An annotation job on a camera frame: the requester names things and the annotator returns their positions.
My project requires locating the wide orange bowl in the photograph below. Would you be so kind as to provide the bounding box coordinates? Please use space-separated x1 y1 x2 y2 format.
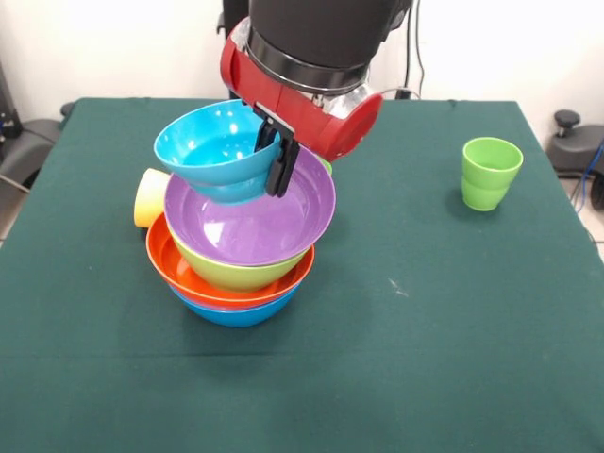
144 212 316 310

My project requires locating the purple bowl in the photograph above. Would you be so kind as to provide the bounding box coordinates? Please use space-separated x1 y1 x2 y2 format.
163 146 337 268

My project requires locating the ribbed green cup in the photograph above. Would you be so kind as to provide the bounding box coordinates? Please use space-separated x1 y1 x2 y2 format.
461 137 525 212

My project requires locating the light blue small bowl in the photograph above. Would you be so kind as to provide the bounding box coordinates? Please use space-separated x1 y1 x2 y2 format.
153 99 282 206

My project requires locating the black hanging cable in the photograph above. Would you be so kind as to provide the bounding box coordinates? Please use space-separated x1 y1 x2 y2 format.
403 18 414 91
413 4 427 92

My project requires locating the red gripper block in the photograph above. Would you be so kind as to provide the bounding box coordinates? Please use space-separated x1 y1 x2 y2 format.
219 17 384 198

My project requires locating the blue cable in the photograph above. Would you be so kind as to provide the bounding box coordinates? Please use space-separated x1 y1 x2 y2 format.
570 141 604 211

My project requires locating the grey chair base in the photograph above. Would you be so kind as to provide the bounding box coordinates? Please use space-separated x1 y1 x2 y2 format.
0 117 65 180

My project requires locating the dark green table cloth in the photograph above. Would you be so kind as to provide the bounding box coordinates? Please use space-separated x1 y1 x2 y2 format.
0 97 604 453

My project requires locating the ribbed yellow cup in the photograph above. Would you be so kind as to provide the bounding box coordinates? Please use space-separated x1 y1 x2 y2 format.
133 168 171 230

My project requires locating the large blue bowl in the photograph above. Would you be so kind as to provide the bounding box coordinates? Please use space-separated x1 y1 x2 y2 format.
168 282 303 329

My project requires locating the large green bowl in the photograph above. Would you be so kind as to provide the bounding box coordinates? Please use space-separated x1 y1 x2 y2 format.
169 230 315 293

